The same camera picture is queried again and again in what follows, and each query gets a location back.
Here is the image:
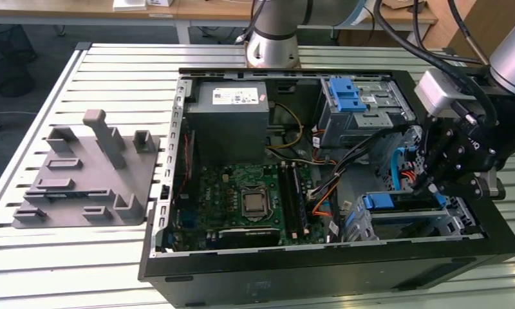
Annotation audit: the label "grey metal disk bay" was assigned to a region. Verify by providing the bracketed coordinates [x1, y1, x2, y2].
[343, 189, 478, 242]

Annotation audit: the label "blue data wire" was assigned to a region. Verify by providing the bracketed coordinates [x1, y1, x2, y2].
[389, 144, 409, 193]

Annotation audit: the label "wooden desk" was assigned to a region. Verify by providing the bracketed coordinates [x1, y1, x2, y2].
[0, 0, 440, 49]

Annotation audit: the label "yellow wire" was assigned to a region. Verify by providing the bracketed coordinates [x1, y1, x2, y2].
[266, 101, 305, 151]

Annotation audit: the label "black open PC case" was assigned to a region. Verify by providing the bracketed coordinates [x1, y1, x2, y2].
[138, 67, 515, 306]

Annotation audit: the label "green motherboard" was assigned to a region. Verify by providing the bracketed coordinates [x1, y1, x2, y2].
[171, 162, 327, 250]

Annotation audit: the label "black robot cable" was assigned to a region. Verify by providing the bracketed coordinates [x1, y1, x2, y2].
[371, 0, 502, 128]

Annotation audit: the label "black power connector wire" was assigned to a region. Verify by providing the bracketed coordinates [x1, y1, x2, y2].
[401, 159, 421, 181]

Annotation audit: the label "black graphics card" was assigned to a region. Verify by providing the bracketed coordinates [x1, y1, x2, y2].
[214, 227, 281, 249]

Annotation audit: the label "black cable bundle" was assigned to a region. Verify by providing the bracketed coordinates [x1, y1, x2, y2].
[313, 124, 413, 200]

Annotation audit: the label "CPU in socket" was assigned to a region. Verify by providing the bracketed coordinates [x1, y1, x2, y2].
[239, 188, 271, 223]

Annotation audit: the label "orange wires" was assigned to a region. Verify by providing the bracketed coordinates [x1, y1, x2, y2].
[313, 192, 334, 220]

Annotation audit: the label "hard disk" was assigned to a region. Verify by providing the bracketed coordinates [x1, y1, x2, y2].
[362, 191, 450, 215]

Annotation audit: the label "blue drive latch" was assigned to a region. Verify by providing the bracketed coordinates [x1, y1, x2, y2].
[329, 79, 367, 113]

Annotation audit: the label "grey parts rack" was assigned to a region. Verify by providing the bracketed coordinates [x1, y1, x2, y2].
[11, 108, 163, 230]

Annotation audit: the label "brown cardboard piece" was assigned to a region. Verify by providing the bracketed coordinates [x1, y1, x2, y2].
[382, 0, 426, 14]

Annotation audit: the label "large white box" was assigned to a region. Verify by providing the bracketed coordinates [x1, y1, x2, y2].
[112, 0, 148, 12]

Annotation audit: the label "RAM stick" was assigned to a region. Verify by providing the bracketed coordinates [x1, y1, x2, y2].
[291, 164, 311, 234]

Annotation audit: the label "grey power supply unit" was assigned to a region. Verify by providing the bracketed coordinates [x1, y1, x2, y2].
[184, 80, 271, 165]

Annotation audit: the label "wooden cabinet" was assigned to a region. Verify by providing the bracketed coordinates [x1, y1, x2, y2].
[421, 0, 515, 94]

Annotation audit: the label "grey optical drive cage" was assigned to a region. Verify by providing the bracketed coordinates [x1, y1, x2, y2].
[317, 76, 415, 151]

